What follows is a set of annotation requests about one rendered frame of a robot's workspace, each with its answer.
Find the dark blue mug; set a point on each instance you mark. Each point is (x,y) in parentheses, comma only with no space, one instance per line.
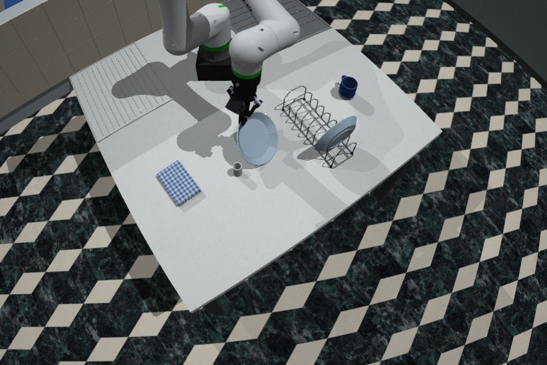
(348,87)

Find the blue checkered towel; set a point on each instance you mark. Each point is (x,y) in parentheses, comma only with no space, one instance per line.
(178,183)

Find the grey ribbed draining mat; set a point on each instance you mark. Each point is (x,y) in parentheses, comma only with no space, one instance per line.
(117,90)

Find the grey cylinder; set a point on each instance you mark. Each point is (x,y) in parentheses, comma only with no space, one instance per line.
(237,168)

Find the beige tiled wall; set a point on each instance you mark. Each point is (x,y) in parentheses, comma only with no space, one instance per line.
(44,42)

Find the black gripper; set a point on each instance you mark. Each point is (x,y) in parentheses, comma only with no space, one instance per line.
(245,94)

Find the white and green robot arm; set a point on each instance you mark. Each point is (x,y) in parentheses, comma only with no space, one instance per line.
(210,28)

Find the light blue plate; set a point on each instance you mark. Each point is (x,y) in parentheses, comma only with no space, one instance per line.
(344,127)
(257,139)

